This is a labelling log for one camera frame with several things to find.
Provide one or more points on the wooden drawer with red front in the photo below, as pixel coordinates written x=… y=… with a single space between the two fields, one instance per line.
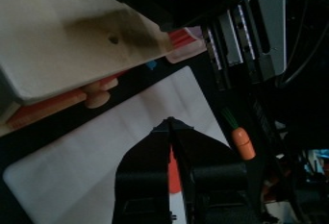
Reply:
x=43 y=107

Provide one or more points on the orange toy carrot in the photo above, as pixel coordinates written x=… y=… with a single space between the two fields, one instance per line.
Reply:
x=244 y=143

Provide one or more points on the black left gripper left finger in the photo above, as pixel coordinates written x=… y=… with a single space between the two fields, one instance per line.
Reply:
x=141 y=176

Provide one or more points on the aluminium frame post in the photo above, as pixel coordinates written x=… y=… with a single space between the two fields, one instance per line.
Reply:
x=265 y=29

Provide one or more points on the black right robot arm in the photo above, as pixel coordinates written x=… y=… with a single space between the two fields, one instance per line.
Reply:
x=193 y=0

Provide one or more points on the small blue toy piece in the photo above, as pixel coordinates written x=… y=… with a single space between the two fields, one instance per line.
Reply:
x=150 y=64

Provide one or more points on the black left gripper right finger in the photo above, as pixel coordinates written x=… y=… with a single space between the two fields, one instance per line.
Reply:
x=214 y=176

